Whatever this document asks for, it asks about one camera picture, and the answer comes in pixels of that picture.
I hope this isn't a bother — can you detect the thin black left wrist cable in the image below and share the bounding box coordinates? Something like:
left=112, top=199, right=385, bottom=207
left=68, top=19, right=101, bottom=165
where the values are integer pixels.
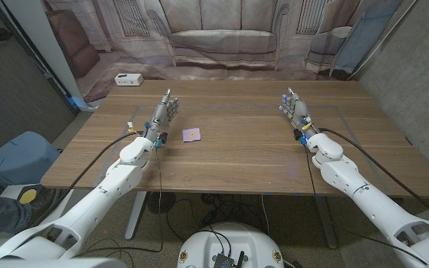
left=74, top=145, right=164, bottom=258

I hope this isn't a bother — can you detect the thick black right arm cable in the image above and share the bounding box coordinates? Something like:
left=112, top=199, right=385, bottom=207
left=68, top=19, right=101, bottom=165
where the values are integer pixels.
left=317, top=127, right=429, bottom=227

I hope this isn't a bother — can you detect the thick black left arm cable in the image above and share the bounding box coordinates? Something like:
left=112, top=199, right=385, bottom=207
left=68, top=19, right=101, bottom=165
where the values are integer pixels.
left=58, top=130, right=144, bottom=204

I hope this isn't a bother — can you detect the black round floor fan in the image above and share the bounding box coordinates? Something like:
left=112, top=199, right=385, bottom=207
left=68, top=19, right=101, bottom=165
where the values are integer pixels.
left=147, top=191, right=177, bottom=215

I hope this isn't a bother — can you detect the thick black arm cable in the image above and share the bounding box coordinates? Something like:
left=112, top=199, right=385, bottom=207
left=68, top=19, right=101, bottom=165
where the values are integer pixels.
left=317, top=127, right=429, bottom=227
left=58, top=130, right=144, bottom=204

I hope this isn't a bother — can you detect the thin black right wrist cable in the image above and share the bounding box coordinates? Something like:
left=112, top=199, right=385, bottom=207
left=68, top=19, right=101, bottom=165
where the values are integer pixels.
left=302, top=144, right=429, bottom=266

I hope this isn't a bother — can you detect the white table leg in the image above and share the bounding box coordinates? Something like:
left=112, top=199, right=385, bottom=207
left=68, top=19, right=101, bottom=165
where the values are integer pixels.
left=124, top=191, right=148, bottom=241

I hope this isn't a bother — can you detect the black floor cable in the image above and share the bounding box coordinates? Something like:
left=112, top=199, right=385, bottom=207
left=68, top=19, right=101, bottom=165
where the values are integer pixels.
left=165, top=198, right=233, bottom=258

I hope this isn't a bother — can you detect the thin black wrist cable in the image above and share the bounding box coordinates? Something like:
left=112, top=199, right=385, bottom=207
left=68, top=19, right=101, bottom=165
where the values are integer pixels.
left=74, top=145, right=164, bottom=258
left=302, top=144, right=429, bottom=266

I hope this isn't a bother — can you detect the blue padded chair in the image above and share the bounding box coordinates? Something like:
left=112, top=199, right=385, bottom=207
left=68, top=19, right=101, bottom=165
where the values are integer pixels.
left=0, top=130, right=62, bottom=189

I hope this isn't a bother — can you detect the grey tape outline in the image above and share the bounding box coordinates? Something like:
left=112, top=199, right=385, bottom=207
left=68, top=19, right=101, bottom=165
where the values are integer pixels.
left=92, top=104, right=391, bottom=195

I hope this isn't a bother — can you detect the white power box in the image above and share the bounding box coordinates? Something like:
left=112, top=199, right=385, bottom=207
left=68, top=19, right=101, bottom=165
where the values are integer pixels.
left=114, top=73, right=144, bottom=87

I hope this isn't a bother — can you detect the purple smiley sticker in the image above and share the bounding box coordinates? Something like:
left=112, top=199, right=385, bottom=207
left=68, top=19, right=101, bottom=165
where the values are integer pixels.
left=182, top=127, right=202, bottom=143

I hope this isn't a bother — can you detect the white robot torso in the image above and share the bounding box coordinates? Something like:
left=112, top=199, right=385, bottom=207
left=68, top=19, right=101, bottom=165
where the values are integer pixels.
left=177, top=222, right=285, bottom=268

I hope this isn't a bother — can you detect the printed sofa room backdrop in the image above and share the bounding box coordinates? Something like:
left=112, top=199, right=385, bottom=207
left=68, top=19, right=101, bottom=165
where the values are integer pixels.
left=41, top=0, right=405, bottom=103

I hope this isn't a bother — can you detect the black yellow foot pedal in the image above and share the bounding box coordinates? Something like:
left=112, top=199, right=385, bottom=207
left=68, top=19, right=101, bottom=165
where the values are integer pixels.
left=18, top=188, right=39, bottom=205

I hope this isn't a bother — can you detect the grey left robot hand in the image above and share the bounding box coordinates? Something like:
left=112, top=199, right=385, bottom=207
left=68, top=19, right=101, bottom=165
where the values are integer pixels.
left=142, top=88, right=181, bottom=148

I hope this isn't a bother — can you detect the grey table leg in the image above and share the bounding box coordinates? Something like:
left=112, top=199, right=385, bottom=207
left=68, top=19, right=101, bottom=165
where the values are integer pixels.
left=316, top=196, right=339, bottom=249

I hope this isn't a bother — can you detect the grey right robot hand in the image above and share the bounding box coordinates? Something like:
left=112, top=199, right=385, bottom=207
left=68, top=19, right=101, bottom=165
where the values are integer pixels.
left=278, top=87, right=320, bottom=146

